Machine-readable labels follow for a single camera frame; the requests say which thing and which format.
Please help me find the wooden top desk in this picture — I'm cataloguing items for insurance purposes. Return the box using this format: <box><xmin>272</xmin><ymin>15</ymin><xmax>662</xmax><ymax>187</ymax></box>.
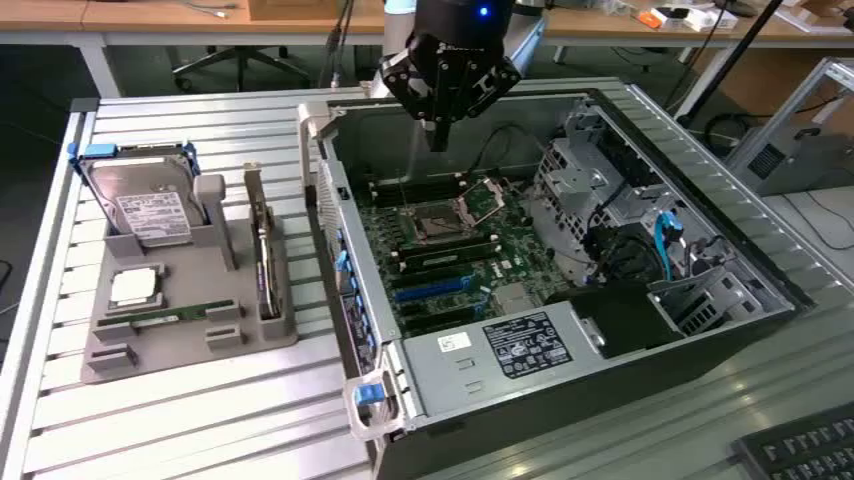
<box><xmin>0</xmin><ymin>0</ymin><xmax>388</xmax><ymax>99</ymax></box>
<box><xmin>538</xmin><ymin>0</ymin><xmax>854</xmax><ymax>121</ymax></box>

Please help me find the blue data wire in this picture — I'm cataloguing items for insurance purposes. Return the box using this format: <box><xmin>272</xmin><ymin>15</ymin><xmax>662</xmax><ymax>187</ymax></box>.
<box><xmin>656</xmin><ymin>209</ymin><xmax>687</xmax><ymax>282</ymax></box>

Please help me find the open black PC case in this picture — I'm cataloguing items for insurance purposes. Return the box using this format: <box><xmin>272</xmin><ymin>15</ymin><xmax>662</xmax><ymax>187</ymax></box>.
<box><xmin>296</xmin><ymin>87</ymin><xmax>819</xmax><ymax>480</ymax></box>

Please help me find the grey power supply unit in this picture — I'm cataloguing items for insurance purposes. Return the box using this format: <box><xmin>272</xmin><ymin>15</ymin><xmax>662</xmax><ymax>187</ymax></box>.
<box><xmin>383</xmin><ymin>299</ymin><xmax>608</xmax><ymax>419</ymax></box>

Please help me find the black keyboard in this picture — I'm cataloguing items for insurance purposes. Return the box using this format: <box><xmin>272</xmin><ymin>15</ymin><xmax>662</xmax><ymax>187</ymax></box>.
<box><xmin>730</xmin><ymin>402</ymin><xmax>854</xmax><ymax>480</ymax></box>

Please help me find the graphics card with metal bracket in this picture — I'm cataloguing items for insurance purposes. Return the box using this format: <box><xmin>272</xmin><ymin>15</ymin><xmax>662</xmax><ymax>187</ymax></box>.
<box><xmin>240</xmin><ymin>160</ymin><xmax>285</xmax><ymax>321</ymax></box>

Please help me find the green RAM stick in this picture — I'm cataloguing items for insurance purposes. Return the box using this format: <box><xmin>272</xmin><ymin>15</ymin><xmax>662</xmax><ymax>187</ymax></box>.
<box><xmin>103</xmin><ymin>303</ymin><xmax>209</xmax><ymax>327</ymax></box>

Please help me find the brown wooden box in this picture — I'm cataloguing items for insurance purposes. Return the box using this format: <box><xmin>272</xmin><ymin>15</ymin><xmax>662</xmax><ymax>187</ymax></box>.
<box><xmin>249</xmin><ymin>0</ymin><xmax>345</xmax><ymax>21</ymax></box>

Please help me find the grey computer tower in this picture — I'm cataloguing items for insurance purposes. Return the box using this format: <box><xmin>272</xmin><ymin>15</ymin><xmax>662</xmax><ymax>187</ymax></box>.
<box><xmin>726</xmin><ymin>119</ymin><xmax>854</xmax><ymax>196</ymax></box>

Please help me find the small white box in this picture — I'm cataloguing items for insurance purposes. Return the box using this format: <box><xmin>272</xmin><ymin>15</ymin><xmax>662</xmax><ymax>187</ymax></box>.
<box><xmin>679</xmin><ymin>9</ymin><xmax>739</xmax><ymax>32</ymax></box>

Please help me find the metal socket cover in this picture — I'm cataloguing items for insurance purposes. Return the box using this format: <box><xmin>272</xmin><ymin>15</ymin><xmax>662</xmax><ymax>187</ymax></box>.
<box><xmin>452</xmin><ymin>177</ymin><xmax>514</xmax><ymax>225</ymax></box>

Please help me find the CPU socket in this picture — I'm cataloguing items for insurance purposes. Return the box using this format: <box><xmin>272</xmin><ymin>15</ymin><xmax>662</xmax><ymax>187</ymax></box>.
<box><xmin>409</xmin><ymin>202</ymin><xmax>468</xmax><ymax>246</ymax></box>

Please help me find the black tripod pole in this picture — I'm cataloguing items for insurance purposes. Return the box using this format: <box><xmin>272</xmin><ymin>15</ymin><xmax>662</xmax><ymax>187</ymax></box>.
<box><xmin>672</xmin><ymin>0</ymin><xmax>786</xmax><ymax>121</ymax></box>

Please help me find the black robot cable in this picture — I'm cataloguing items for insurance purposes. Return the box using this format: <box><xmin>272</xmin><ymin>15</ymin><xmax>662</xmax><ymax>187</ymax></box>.
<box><xmin>317</xmin><ymin>0</ymin><xmax>356</xmax><ymax>91</ymax></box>

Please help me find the black expansion slot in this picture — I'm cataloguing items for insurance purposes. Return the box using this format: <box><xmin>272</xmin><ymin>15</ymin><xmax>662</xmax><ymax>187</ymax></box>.
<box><xmin>399</xmin><ymin>305</ymin><xmax>479</xmax><ymax>324</ymax></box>
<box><xmin>388</xmin><ymin>269</ymin><xmax>466</xmax><ymax>290</ymax></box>
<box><xmin>404</xmin><ymin>319</ymin><xmax>482</xmax><ymax>337</ymax></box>

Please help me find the black office chair base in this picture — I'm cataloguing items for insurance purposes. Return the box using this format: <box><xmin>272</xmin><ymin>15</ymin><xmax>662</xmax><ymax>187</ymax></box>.
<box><xmin>171</xmin><ymin>44</ymin><xmax>315</xmax><ymax>94</ymax></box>

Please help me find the grey metal drive cage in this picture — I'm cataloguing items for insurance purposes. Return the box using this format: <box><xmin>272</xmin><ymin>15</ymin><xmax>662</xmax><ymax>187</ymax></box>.
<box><xmin>532</xmin><ymin>107</ymin><xmax>675</xmax><ymax>281</ymax></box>

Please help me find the silver chipset heat sink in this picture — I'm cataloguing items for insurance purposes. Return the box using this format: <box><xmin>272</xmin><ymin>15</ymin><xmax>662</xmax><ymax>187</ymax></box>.
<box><xmin>492</xmin><ymin>287</ymin><xmax>543</xmax><ymax>317</ymax></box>

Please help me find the grey plastic parts rack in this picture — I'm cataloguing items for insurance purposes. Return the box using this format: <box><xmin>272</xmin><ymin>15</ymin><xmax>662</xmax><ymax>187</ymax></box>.
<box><xmin>77</xmin><ymin>173</ymin><xmax>300</xmax><ymax>385</ymax></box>

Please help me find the aluminium profile frame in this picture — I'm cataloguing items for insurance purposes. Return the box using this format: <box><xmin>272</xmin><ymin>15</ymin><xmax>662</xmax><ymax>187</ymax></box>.
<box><xmin>723</xmin><ymin>57</ymin><xmax>854</xmax><ymax>166</ymax></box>

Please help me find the hard disk in blue carrier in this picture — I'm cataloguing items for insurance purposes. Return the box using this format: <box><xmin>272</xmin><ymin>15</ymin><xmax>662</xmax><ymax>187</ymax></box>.
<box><xmin>65</xmin><ymin>141</ymin><xmax>205</xmax><ymax>249</ymax></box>

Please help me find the green motherboard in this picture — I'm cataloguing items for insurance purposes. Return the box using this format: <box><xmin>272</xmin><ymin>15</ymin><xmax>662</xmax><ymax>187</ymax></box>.
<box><xmin>349</xmin><ymin>169</ymin><xmax>582</xmax><ymax>339</ymax></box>

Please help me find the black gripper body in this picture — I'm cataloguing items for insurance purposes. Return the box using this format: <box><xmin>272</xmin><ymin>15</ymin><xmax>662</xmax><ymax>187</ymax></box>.
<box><xmin>407</xmin><ymin>0</ymin><xmax>515</xmax><ymax>121</ymax></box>

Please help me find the black installed RAM stick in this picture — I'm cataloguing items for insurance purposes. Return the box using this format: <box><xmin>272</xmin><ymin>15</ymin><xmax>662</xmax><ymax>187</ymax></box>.
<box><xmin>397</xmin><ymin>242</ymin><xmax>500</xmax><ymax>274</ymax></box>

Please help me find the grey metal disk bay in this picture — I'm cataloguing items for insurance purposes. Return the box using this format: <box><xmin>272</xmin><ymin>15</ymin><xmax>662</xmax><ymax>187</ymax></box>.
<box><xmin>646</xmin><ymin>264</ymin><xmax>782</xmax><ymax>344</ymax></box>

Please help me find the silver CPU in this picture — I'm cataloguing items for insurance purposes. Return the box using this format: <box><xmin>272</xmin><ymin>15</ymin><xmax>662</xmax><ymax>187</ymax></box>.
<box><xmin>108</xmin><ymin>268</ymin><xmax>163</xmax><ymax>307</ymax></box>

